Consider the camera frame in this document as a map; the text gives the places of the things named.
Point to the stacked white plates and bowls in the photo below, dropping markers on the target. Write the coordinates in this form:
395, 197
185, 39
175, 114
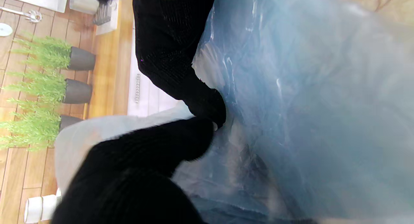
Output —
38, 207

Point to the white lower kitchen cabinets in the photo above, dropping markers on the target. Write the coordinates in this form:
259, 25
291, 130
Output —
145, 97

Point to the potted green herb plant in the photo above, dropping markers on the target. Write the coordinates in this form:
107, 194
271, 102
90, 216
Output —
81, 59
77, 91
32, 130

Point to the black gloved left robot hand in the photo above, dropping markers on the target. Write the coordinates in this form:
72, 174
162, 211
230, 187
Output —
129, 178

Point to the hanging steel utensil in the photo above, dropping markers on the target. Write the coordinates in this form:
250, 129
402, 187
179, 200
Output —
32, 16

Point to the gas stove top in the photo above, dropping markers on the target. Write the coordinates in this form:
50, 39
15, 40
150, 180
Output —
105, 20

